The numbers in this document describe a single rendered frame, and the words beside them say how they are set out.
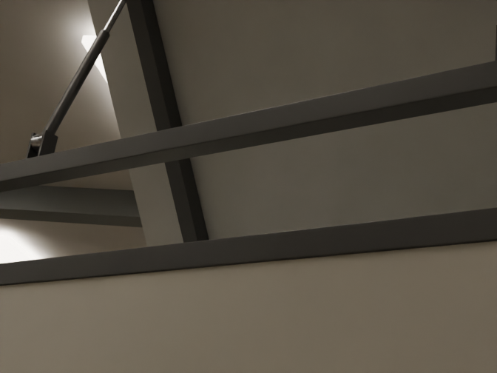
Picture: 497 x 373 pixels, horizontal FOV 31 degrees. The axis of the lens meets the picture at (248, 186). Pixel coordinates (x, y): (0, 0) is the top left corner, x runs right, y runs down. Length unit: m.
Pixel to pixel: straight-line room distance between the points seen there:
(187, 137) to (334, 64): 0.44
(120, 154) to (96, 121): 3.89
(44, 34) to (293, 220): 2.96
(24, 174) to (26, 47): 3.18
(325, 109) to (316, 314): 0.29
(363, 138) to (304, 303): 0.63
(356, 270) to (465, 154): 0.57
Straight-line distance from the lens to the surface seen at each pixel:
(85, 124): 5.42
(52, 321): 1.42
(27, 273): 1.50
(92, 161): 1.49
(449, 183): 1.65
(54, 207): 6.38
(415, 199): 1.68
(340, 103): 1.22
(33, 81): 5.07
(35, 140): 1.64
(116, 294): 1.34
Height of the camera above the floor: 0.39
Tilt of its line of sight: 23 degrees up
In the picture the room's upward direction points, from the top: 8 degrees clockwise
